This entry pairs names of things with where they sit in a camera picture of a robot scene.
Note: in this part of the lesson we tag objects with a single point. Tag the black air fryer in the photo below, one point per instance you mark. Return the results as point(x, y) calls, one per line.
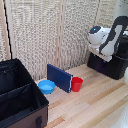
point(110, 65)

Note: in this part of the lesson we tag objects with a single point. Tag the black fabric storage box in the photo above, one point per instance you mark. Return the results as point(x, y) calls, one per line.
point(19, 96)

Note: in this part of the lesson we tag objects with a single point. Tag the blue plastic bowl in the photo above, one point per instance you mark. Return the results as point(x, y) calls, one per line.
point(46, 86)

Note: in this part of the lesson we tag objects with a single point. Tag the dark blue flat box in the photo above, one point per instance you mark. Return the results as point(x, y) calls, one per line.
point(59, 77)

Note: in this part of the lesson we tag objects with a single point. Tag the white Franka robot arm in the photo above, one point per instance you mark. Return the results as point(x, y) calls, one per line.
point(108, 37)

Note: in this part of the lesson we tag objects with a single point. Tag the red plastic cup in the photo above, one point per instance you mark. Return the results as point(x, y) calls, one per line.
point(76, 84)

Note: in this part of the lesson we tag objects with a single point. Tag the woven folding screen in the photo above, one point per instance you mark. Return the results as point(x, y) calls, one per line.
point(40, 31)

